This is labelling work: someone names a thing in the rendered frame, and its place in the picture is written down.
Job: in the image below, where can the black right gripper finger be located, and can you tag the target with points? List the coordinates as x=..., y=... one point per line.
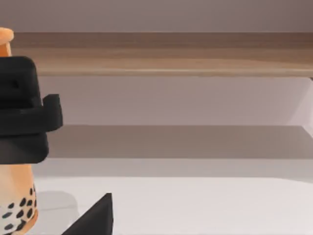
x=97, y=218

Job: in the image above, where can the orange cup with black dots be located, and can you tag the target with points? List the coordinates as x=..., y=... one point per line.
x=17, y=195

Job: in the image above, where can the wooden shelf board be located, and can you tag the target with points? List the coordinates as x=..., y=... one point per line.
x=161, y=55

